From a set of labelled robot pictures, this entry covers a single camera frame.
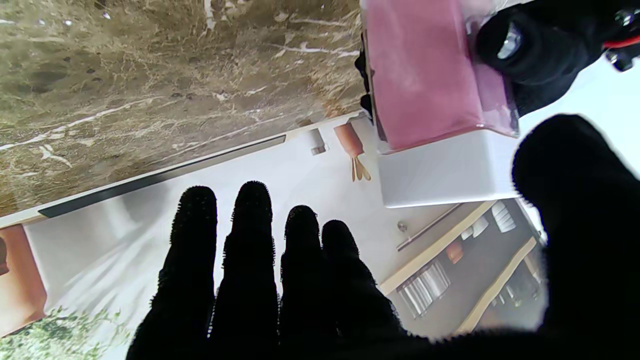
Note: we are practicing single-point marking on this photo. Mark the metal hanging rail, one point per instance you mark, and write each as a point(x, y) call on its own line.
point(430, 227)

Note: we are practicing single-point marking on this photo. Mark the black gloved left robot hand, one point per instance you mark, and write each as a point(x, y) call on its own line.
point(550, 45)

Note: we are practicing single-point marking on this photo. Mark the wooden wall shelf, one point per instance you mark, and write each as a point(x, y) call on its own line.
point(435, 247)

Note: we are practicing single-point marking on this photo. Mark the terracotta utensil pot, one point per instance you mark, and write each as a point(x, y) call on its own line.
point(350, 142)

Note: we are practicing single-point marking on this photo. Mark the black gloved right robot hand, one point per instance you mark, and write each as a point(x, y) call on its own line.
point(590, 240)

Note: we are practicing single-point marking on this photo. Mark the terracotta jar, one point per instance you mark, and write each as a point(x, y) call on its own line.
point(454, 251)

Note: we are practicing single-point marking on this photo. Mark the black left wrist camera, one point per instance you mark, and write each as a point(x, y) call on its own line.
point(622, 57)

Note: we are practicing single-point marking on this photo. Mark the pink seasoning bottle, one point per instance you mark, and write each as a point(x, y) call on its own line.
point(425, 75)

